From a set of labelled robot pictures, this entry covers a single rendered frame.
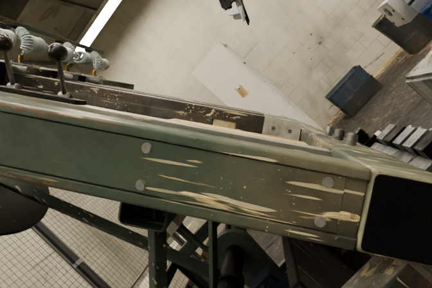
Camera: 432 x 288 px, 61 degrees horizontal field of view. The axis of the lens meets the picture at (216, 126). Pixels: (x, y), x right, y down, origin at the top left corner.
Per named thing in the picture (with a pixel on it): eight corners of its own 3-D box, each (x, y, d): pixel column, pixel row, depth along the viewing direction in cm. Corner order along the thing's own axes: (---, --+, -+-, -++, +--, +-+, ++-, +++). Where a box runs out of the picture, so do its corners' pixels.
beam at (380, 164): (455, 274, 45) (475, 188, 45) (356, 252, 47) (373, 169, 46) (292, 134, 264) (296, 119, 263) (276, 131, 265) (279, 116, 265)
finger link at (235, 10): (232, 26, 138) (227, 9, 143) (246, 19, 137) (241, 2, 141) (229, 20, 136) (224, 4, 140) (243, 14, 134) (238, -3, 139)
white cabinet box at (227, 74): (333, 143, 483) (218, 41, 493) (303, 173, 498) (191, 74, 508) (329, 135, 542) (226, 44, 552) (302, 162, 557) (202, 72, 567)
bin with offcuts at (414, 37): (446, 26, 455) (405, -9, 459) (414, 58, 469) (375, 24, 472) (431, 29, 505) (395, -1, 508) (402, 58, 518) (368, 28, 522)
